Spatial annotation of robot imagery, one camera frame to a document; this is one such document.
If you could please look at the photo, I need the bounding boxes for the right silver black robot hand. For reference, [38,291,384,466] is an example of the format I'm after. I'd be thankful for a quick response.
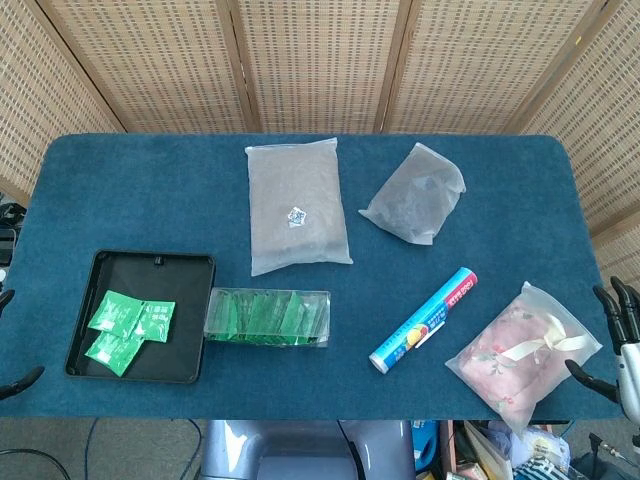
[564,275,640,419]

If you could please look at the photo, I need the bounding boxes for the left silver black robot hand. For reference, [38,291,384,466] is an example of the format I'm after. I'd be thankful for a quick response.
[0,288,46,401]

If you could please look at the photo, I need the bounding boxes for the clear box of green sachets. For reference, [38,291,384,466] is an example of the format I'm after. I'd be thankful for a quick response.
[203,287,332,350]

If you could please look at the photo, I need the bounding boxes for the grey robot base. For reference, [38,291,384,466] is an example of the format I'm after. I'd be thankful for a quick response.
[199,418,417,480]

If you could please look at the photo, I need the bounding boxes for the frosted bag pink floral cloth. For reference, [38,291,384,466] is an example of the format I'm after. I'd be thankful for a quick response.
[444,280,604,435]

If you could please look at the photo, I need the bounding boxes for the white plastic bag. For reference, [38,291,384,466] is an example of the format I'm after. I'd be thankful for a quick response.
[509,424,571,466]

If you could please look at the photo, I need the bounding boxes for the black square plastic tray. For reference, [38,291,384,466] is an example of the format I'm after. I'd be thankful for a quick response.
[63,249,217,385]

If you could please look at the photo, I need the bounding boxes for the small frosted bag dark contents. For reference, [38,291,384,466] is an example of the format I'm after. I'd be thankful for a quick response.
[357,141,468,247]

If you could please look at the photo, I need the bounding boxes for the large frosted bag QR label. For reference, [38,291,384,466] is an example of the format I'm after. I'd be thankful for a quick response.
[243,136,354,278]

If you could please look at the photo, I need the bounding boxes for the striped cloth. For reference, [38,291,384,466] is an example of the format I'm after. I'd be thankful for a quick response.
[512,458,569,480]

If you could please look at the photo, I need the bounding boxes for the black equipment beside table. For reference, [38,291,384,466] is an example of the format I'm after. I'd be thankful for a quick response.
[0,202,27,266]

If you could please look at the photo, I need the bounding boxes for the beige paper folder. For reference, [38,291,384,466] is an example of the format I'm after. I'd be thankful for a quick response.
[462,419,515,480]

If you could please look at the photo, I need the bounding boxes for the blue cling wrap roll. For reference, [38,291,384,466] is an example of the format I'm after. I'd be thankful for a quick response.
[368,266,479,376]

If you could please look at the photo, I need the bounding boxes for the blue felt table cover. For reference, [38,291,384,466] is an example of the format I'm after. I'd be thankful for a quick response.
[0,132,629,421]

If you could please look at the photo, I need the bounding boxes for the rattan folding screen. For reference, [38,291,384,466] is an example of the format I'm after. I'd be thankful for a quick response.
[0,0,640,289]

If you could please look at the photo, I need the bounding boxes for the black floor cable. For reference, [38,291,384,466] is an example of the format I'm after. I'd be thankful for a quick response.
[0,447,70,480]

